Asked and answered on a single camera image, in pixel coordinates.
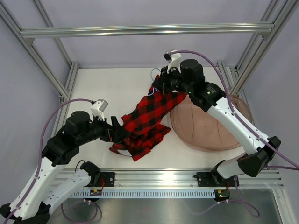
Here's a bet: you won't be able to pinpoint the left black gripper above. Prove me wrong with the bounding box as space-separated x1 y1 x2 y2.
77 112 130 146

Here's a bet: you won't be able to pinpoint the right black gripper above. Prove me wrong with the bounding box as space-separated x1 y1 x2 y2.
153 65 193 96

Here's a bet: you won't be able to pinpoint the light blue wire hanger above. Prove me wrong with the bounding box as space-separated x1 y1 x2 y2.
149 68 162 96

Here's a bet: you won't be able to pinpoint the red black plaid shirt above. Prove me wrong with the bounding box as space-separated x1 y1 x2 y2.
109 88 187 161

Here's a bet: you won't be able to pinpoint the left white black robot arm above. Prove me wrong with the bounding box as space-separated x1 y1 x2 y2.
0 111 130 224

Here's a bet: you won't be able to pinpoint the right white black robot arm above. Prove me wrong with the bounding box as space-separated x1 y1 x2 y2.
153 56 281 185

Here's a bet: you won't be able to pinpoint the pink translucent plastic basin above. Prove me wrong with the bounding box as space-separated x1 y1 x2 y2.
170 96 241 153

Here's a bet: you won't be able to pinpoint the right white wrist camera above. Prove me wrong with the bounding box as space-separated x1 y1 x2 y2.
164 49 182 74

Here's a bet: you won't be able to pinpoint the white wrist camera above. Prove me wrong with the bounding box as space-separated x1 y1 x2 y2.
164 49 182 74
91 99 108 121

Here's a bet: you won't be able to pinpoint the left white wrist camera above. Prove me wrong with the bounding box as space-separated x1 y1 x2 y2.
91 99 108 121

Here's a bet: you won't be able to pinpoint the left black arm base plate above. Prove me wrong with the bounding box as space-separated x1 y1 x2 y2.
85 172 115 188

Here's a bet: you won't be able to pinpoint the front aluminium rail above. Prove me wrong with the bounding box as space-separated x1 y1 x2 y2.
32 169 285 189

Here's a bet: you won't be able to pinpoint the white slotted cable duct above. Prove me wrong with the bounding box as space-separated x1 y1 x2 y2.
68 189 216 199

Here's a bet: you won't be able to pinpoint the left aluminium frame posts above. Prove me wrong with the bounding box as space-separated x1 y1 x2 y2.
0 0 80 105

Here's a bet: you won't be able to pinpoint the aluminium frame posts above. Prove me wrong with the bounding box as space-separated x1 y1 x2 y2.
216 0 299 96
0 0 80 105

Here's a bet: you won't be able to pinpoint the right aluminium frame posts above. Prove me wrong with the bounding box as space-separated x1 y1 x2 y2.
216 0 299 96

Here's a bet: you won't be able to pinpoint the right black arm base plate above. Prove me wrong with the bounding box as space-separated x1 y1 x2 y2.
193 171 222 187

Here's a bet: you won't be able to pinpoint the aluminium frame top crossbar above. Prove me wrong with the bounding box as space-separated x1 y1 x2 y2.
20 22 274 39

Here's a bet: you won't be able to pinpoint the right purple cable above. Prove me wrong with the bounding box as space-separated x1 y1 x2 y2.
171 50 299 219

